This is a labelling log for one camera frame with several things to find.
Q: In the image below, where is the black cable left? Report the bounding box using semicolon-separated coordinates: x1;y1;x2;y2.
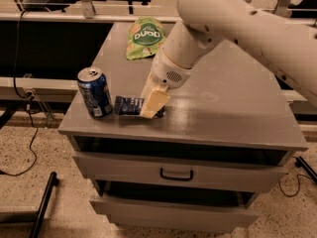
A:
0;10;40;178

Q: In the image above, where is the grey drawer cabinet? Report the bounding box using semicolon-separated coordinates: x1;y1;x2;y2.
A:
57;22;309;234

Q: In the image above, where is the black cable right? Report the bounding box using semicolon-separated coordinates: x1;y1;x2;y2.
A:
278;172;313;198

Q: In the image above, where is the black metal leg left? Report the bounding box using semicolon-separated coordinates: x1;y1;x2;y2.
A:
29;172;58;238

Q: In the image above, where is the blue rxbar blueberry wrapper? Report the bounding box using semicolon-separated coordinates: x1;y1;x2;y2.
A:
114;95;166;119

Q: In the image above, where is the black cable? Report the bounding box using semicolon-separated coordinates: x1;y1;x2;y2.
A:
0;10;40;178
278;172;313;198

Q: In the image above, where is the grey metal railing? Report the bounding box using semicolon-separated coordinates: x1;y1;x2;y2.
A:
0;0;317;29

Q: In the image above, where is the black metal leg right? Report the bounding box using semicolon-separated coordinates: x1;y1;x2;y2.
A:
295;157;317;184

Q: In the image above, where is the black metal leg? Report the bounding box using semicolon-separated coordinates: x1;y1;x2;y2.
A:
29;172;58;238
295;157;317;184

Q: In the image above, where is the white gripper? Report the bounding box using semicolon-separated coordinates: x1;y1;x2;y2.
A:
141;49;191;119

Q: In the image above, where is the green snack chip bag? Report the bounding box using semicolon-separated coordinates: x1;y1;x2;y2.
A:
126;17;165;60

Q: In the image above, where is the black drawer handle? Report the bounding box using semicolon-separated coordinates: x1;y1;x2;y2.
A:
159;168;194;181

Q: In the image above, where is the blue pepsi can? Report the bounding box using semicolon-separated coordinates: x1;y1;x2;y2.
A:
77;66;113;118

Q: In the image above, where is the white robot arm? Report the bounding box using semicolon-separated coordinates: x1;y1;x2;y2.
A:
141;0;317;119

